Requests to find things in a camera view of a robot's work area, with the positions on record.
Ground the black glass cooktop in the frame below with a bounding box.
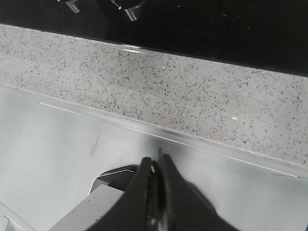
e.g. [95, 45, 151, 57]
[0, 0, 308, 76]

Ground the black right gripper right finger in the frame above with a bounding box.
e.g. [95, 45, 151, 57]
[158, 148, 237, 231]

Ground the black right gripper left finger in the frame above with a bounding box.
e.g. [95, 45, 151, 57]
[88, 157, 159, 231]

